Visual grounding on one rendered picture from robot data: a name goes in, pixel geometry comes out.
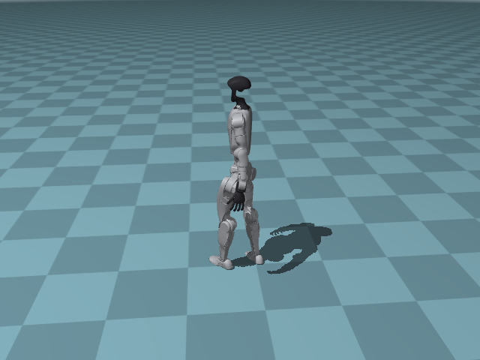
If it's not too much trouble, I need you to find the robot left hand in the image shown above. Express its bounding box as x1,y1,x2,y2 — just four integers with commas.
227,182,247,212

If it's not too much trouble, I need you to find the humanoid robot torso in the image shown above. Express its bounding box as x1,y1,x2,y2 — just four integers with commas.
227,105,252,181

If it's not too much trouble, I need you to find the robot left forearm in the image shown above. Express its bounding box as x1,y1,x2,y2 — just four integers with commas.
237,150,249,190

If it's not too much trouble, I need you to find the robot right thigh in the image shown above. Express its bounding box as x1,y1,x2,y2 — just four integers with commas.
241,167,257,223

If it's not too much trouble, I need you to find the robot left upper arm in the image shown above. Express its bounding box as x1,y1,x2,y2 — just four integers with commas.
231,113,248,160

